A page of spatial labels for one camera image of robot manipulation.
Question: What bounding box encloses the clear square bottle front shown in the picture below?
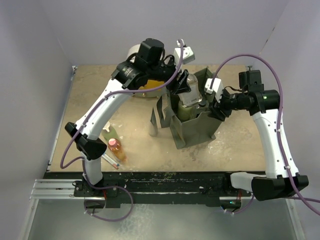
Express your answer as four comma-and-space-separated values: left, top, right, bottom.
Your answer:
198, 99, 209, 111

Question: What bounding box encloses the clear conical tube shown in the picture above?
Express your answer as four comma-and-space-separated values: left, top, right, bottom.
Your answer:
148, 108, 158, 137

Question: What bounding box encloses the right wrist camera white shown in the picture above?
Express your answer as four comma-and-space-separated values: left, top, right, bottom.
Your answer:
204, 78, 224, 103

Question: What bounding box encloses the red tipped pen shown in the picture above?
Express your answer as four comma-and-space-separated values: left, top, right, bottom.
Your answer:
102, 154, 119, 170

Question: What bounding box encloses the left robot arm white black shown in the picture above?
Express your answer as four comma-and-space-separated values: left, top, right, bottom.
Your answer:
60, 38, 195, 196

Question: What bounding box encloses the purple cable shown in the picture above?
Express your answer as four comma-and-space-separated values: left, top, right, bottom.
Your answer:
210, 54, 320, 216
60, 38, 186, 170

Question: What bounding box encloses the green pump lotion bottle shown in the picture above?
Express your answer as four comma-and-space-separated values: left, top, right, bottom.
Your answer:
176, 104, 196, 121

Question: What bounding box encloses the green bottle white flip cap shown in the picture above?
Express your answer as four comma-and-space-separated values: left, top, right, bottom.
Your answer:
101, 121, 120, 142

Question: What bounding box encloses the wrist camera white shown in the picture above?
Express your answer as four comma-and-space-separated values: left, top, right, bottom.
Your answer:
204, 78, 224, 103
173, 46, 195, 65

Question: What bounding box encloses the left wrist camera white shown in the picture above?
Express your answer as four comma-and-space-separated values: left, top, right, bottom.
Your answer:
173, 46, 195, 65

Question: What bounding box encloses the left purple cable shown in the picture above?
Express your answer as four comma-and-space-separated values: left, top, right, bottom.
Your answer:
60, 38, 186, 170

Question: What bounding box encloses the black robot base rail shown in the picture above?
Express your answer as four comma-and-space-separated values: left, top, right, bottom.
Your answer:
43, 171, 251, 209

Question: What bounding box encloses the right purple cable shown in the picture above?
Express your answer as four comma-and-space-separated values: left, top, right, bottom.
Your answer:
210, 54, 320, 216

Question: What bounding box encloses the green canvas bag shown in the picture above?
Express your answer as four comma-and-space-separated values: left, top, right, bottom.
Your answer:
154, 67, 222, 149

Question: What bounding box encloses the amber bottle white cap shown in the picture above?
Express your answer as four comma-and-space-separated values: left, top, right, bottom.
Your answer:
178, 74, 203, 107

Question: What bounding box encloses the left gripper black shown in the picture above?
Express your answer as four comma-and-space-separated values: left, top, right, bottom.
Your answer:
147, 55, 192, 95

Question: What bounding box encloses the round-top mini drawer cabinet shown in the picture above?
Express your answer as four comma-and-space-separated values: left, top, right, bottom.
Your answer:
127, 44, 166, 99

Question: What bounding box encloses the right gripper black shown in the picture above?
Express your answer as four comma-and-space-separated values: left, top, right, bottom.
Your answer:
208, 87, 248, 121

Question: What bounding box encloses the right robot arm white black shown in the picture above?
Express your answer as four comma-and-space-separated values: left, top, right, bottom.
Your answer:
204, 70, 309, 201

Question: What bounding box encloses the orange bottle pink cap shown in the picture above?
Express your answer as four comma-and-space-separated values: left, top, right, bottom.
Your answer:
107, 138, 127, 163

